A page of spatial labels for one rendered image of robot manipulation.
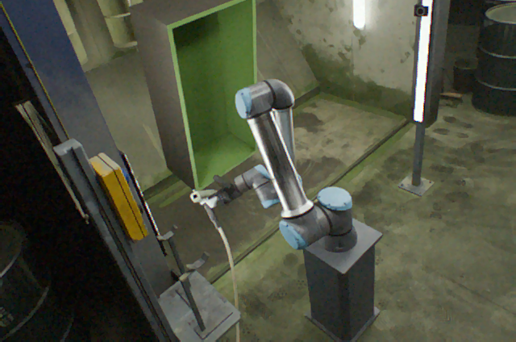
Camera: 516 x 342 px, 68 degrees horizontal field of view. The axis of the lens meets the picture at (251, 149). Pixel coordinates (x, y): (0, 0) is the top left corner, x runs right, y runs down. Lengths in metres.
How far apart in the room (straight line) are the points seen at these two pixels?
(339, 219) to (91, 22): 2.59
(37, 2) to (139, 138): 2.16
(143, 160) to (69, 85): 1.99
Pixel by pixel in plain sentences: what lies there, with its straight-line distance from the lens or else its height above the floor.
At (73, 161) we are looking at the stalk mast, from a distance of 1.07.
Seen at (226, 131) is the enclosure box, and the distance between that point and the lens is 3.13.
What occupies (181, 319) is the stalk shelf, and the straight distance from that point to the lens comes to 1.63.
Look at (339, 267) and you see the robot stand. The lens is 1.85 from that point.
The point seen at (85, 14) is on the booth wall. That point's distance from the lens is 3.52.
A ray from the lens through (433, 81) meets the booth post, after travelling 3.76.
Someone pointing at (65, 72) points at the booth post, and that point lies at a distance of 1.52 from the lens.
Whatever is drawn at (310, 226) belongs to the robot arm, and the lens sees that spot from 1.69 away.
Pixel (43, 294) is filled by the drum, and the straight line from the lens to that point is 2.33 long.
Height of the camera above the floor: 2.08
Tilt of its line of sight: 33 degrees down
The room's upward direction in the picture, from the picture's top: 12 degrees counter-clockwise
